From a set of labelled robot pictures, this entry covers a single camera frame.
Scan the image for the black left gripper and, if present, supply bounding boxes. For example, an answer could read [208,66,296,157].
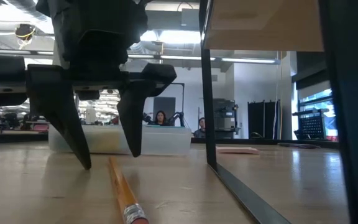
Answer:
[35,0,149,91]

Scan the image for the orange wooden pencil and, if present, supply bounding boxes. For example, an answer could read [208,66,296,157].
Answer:
[108,156,150,224]

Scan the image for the pink sticky note pad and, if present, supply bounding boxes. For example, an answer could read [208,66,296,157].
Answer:
[216,146,260,156]

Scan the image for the person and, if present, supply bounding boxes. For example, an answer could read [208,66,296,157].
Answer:
[150,110,171,126]
[193,116,207,139]

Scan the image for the clear plastic pencil box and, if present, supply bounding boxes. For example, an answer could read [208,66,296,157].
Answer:
[47,124,193,156]

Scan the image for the background robot station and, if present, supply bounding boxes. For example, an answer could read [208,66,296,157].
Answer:
[143,82,186,127]

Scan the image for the ceiling tube light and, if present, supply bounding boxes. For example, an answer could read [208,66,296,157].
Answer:
[128,54,217,62]
[221,57,277,64]

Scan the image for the ceiling panel light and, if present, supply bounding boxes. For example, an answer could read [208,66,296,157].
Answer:
[140,29,201,45]

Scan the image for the black equipment cabinet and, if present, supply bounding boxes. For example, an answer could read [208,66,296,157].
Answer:
[212,98,239,139]

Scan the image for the black partition screen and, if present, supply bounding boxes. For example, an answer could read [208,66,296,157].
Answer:
[247,99,282,140]

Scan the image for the wooden shelf board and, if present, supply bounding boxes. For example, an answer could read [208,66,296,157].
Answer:
[203,0,324,52]

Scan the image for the black perforated rack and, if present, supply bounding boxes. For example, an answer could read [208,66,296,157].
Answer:
[291,108,331,141]

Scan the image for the yellow ceiling cord reel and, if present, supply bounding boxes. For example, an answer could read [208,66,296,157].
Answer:
[14,23,37,50]

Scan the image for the black aluminium table frame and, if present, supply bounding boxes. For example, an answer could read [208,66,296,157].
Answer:
[191,138,339,149]

